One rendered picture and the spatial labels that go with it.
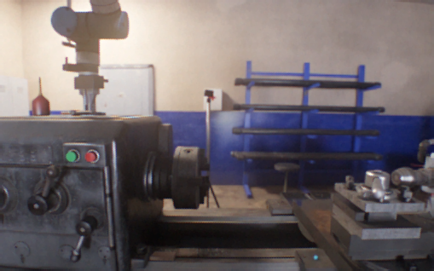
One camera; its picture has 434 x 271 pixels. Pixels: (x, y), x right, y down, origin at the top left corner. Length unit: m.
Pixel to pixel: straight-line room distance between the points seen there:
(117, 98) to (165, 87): 0.88
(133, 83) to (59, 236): 3.47
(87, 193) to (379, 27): 4.96
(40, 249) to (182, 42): 3.64
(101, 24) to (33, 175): 0.51
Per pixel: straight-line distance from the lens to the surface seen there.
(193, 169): 0.80
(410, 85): 5.31
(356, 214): 0.74
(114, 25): 0.83
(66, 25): 0.87
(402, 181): 1.19
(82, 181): 0.74
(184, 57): 4.01
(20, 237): 0.96
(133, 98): 4.10
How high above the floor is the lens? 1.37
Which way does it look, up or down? 7 degrees down
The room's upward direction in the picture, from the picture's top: 1 degrees clockwise
